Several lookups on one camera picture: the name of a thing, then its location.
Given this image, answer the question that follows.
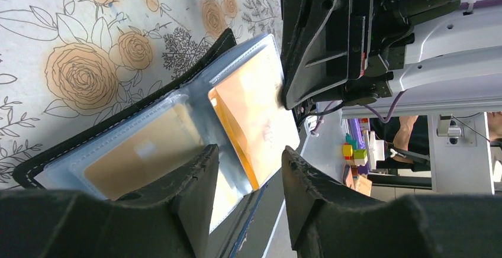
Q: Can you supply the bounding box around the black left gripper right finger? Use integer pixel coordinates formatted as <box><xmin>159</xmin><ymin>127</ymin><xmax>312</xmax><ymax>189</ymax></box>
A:
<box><xmin>281</xmin><ymin>147</ymin><xmax>501</xmax><ymax>257</ymax></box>

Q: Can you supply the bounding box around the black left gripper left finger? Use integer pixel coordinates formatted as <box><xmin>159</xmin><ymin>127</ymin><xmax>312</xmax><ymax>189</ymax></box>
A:
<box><xmin>1</xmin><ymin>144</ymin><xmax>219</xmax><ymax>257</ymax></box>

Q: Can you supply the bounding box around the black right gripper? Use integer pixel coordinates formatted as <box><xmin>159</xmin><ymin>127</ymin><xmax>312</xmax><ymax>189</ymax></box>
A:
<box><xmin>281</xmin><ymin>0</ymin><xmax>413</xmax><ymax>110</ymax></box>

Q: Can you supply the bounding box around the gold VIP card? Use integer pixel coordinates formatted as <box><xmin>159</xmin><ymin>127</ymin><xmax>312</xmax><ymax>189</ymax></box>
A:
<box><xmin>208</xmin><ymin>46</ymin><xmax>300</xmax><ymax>191</ymax></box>

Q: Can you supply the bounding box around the black leather card holder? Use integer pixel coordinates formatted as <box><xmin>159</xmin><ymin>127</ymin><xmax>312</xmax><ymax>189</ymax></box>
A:
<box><xmin>12</xmin><ymin>30</ymin><xmax>280</xmax><ymax>230</ymax></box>

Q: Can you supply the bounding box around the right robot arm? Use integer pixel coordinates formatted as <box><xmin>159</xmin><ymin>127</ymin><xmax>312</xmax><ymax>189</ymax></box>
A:
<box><xmin>281</xmin><ymin>0</ymin><xmax>501</xmax><ymax>119</ymax></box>

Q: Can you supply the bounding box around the floral table mat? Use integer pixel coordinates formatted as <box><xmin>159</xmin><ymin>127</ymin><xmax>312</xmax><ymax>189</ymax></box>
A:
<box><xmin>1</xmin><ymin>0</ymin><xmax>282</xmax><ymax>189</ymax></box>

